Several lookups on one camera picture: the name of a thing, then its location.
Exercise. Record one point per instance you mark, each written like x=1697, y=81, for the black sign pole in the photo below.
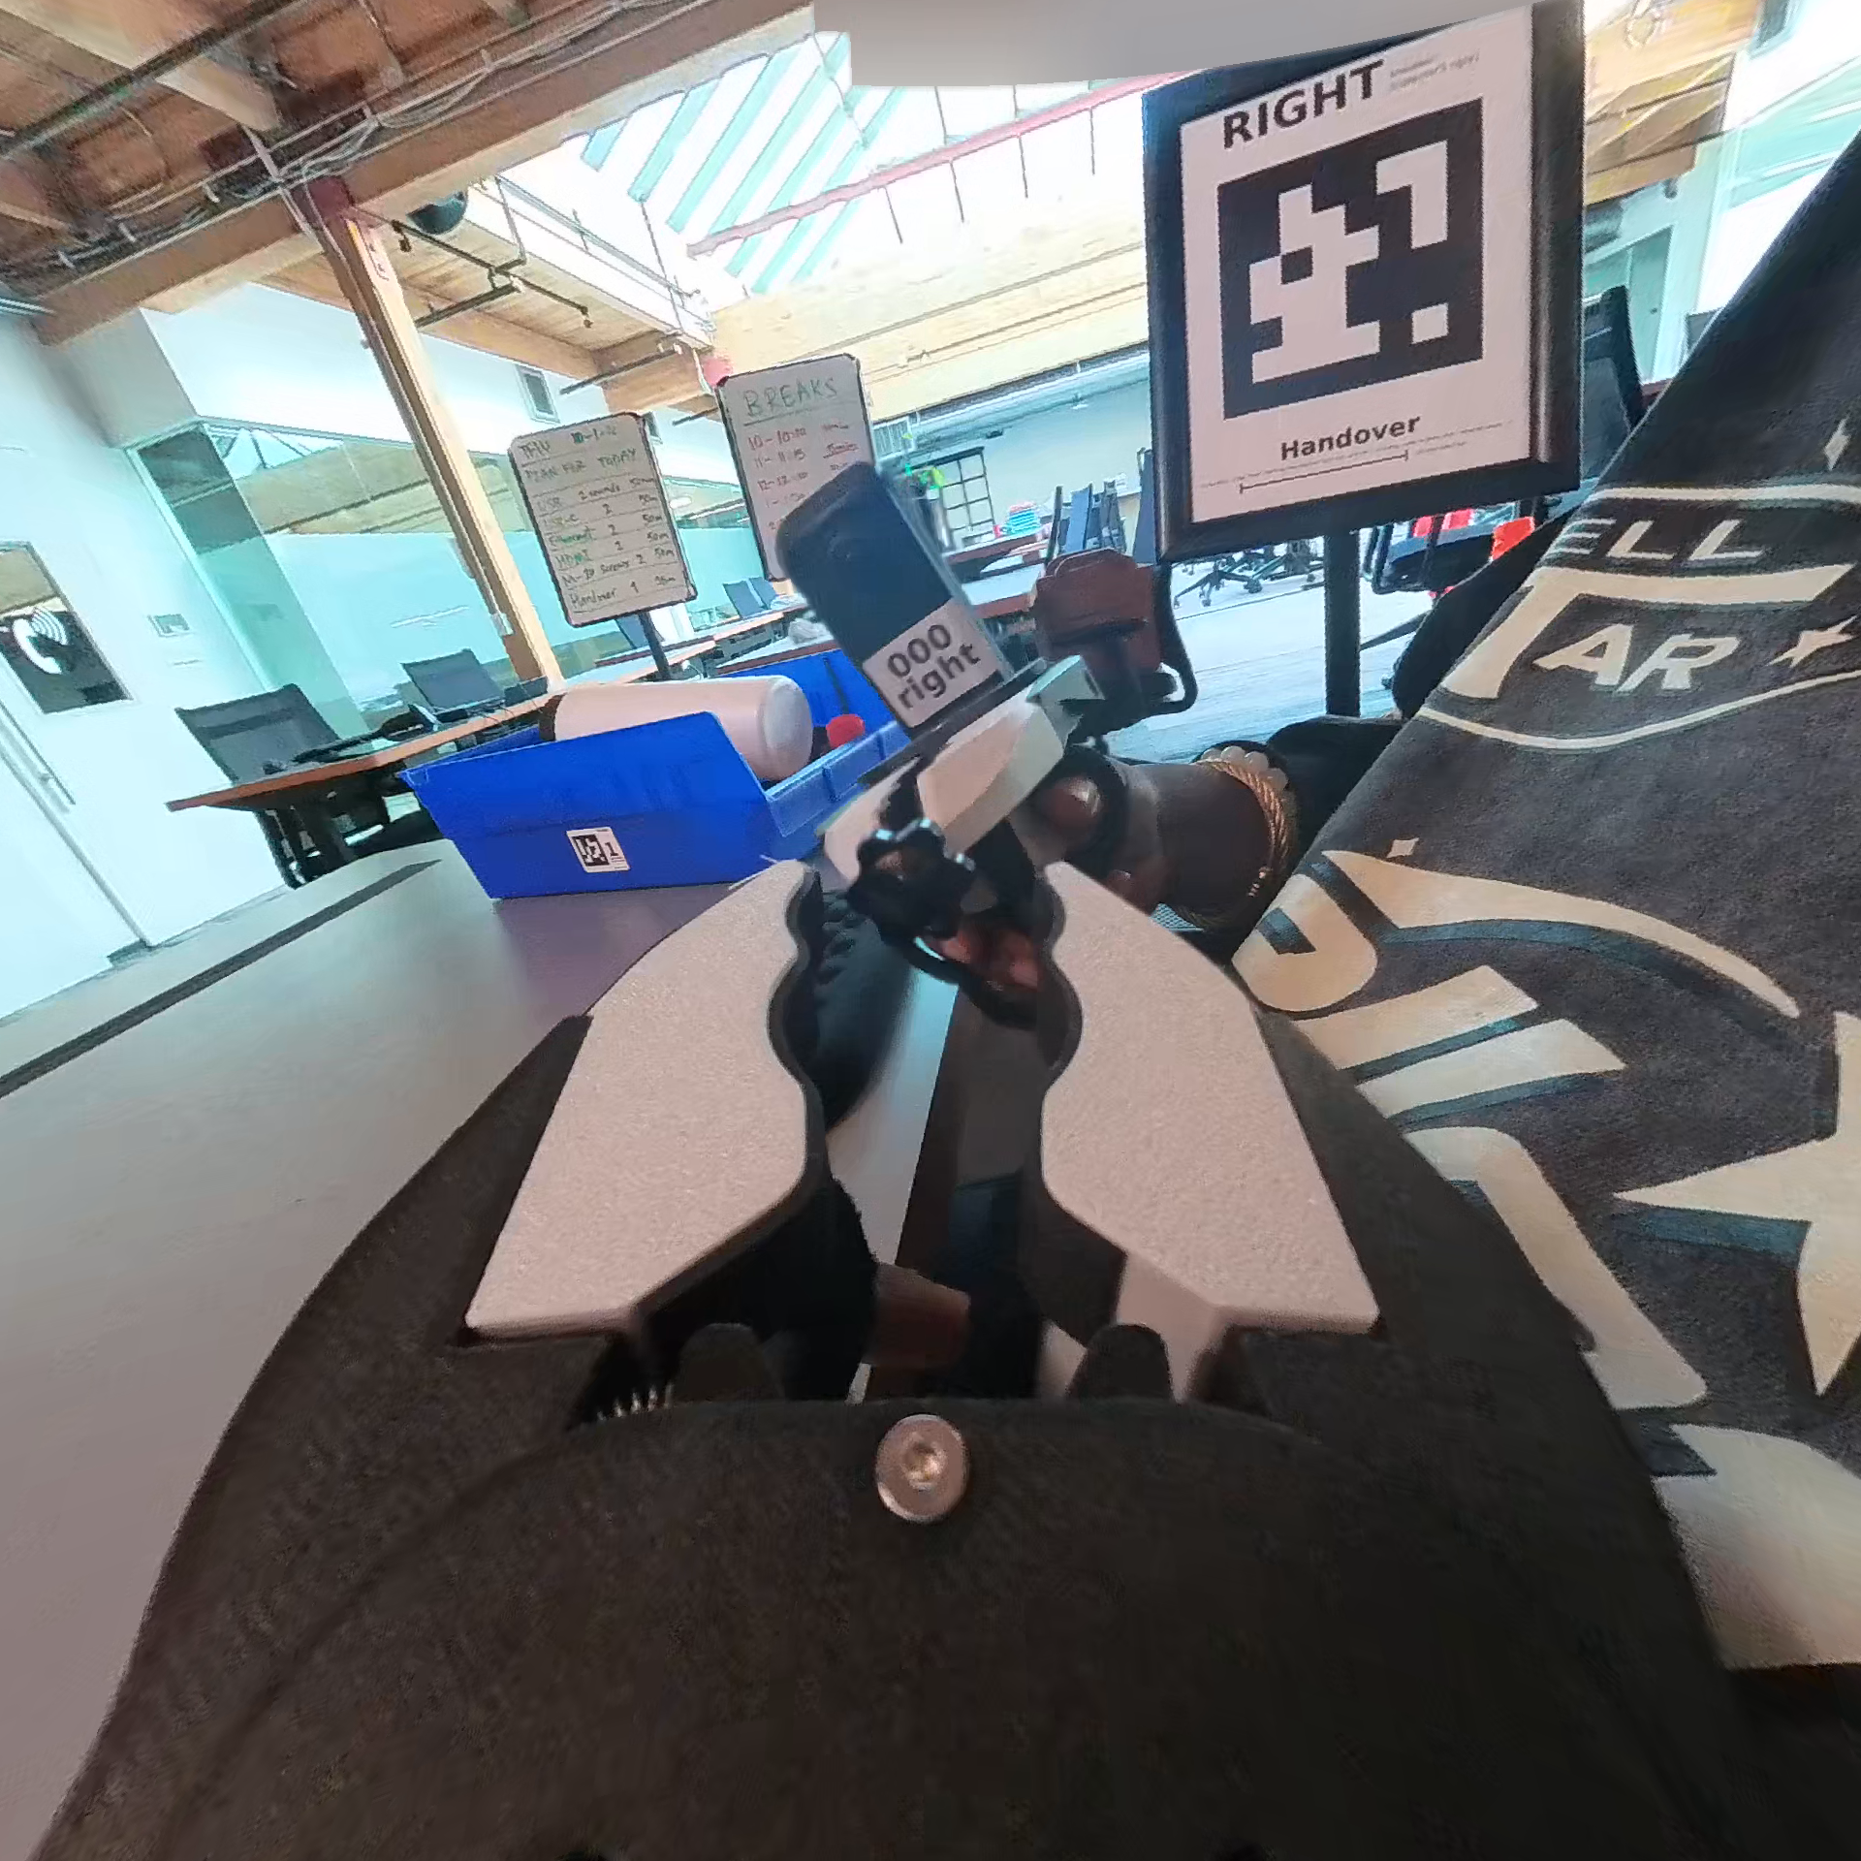
x=1344, y=624

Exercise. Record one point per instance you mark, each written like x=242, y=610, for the person's left hand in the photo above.
x=920, y=1308

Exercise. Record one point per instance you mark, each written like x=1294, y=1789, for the brown office chair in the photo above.
x=1096, y=618

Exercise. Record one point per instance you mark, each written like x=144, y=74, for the black framed marker sign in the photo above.
x=1368, y=246

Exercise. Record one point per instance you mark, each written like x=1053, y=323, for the blue plastic bin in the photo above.
x=626, y=799

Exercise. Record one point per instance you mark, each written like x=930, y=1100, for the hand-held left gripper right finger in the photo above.
x=1205, y=1148

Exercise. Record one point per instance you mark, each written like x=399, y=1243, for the whiteboard with red writing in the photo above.
x=794, y=451

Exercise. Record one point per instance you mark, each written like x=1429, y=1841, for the black office chair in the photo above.
x=262, y=740

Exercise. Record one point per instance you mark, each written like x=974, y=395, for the person's right hand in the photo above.
x=1177, y=836

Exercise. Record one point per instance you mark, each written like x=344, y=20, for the whiteboard with green writing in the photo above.
x=599, y=517

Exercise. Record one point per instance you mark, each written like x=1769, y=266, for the black star knob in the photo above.
x=909, y=874

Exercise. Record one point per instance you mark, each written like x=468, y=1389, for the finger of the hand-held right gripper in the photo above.
x=1054, y=693
x=1005, y=771

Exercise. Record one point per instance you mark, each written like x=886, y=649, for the wooden desk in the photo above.
x=363, y=755

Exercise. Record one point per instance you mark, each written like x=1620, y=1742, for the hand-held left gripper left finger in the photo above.
x=655, y=1134

